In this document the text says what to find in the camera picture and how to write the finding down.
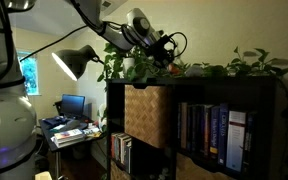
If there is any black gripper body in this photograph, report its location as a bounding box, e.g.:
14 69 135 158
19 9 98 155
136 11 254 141
146 35 174 69

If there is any red plush toy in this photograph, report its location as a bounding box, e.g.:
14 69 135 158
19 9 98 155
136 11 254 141
168 63 181 75

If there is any white plush toy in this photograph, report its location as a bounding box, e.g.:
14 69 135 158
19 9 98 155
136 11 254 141
185 65 203 77

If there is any woven storage box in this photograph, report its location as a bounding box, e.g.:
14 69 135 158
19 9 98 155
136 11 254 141
176 153 234 180
124 85 170 148

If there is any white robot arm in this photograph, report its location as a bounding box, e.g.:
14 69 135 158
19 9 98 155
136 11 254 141
0 0 174 180

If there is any white plant pot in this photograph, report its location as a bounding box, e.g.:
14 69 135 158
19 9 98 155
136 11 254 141
123 57 135 73

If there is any green pothos plant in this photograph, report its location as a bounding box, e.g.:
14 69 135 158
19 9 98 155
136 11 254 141
97 43 288 82

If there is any blue textbook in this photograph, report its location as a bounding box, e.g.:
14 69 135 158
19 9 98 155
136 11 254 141
218 103 228 165

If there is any dark laptop screen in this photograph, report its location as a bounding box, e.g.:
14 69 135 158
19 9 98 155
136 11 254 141
61 94 85 117

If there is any black cube bookshelf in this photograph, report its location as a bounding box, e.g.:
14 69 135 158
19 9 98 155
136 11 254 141
107 77 278 180

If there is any stack of books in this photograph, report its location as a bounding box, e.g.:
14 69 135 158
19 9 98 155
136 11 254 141
54 129 85 148

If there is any black desk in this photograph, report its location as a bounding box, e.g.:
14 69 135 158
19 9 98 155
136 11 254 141
39 119 105 180

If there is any bright window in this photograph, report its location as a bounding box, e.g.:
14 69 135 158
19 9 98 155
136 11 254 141
17 51 39 95

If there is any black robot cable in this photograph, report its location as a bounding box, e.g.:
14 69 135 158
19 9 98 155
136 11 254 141
0 0 188 88

